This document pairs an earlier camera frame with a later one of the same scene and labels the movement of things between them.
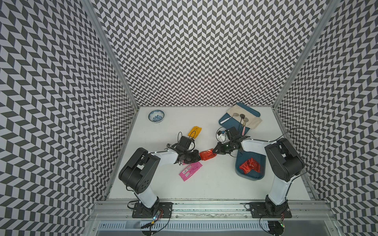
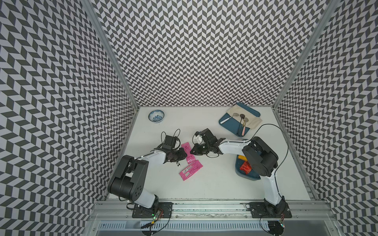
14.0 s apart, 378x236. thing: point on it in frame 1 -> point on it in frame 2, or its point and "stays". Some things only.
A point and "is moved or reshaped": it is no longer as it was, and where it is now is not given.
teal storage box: (250, 165) stays
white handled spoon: (235, 114) stays
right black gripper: (218, 146) -> (197, 151)
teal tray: (228, 121) stays
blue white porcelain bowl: (156, 115) stays
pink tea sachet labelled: (189, 170) stays
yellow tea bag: (195, 132) -> (242, 157)
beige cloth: (253, 119) stays
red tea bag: (254, 164) is moved or reshaped
